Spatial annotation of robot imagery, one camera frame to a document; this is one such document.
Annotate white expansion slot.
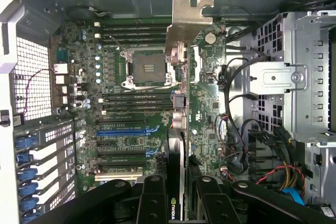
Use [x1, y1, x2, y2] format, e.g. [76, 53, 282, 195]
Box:
[93, 173, 144, 182]

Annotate long black expansion slot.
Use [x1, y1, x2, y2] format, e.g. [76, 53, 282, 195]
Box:
[98, 161, 147, 168]
[97, 150, 147, 157]
[95, 118, 147, 125]

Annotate blue expansion slot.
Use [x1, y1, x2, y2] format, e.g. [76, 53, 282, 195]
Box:
[96, 129, 147, 137]

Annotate black RAM slot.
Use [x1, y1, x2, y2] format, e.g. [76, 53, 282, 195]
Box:
[101, 24, 169, 29]
[102, 93, 173, 98]
[102, 98, 173, 103]
[101, 35, 168, 40]
[102, 108, 173, 112]
[101, 40, 167, 46]
[101, 29, 169, 35]
[102, 103, 173, 108]

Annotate green motherboard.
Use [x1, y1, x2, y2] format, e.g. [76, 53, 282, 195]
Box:
[49, 17, 229, 190]

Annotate blue card retention clip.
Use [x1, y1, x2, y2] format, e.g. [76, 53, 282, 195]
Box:
[19, 183, 39, 198]
[15, 135, 39, 149]
[20, 197, 40, 211]
[22, 210, 42, 224]
[16, 152, 35, 166]
[17, 168, 38, 183]

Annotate silver socket cover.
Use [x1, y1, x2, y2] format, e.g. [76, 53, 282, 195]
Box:
[164, 61, 176, 88]

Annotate CPU socket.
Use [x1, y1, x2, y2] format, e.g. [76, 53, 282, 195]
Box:
[120, 49, 174, 90]

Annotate perforated silver disk bay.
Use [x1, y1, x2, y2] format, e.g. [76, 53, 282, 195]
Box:
[248, 10, 336, 147]

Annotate rear port block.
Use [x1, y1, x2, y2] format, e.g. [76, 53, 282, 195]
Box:
[49, 35, 71, 107]

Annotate thin locking lever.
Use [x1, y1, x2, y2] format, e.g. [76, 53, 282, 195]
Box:
[109, 34, 128, 52]

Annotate silver coin cell battery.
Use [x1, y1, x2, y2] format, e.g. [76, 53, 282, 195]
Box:
[204, 32, 217, 45]

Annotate open grey PC case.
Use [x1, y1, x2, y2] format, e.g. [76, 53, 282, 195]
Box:
[0, 0, 336, 224]

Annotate black round case speaker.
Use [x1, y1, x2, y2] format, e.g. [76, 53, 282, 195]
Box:
[66, 5, 93, 20]

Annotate yellow black power wires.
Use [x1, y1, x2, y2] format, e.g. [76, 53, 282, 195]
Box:
[272, 125, 307, 192]

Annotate blue SATA wire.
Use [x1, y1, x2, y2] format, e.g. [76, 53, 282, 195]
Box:
[281, 186, 307, 207]

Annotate black SATA wire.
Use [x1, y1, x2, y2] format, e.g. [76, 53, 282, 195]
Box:
[223, 55, 272, 162]

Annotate small black intrusion switch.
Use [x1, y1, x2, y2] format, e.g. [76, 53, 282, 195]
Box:
[12, 113, 26, 127]

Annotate thin red black wire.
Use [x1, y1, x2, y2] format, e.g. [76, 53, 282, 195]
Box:
[23, 68, 68, 116]

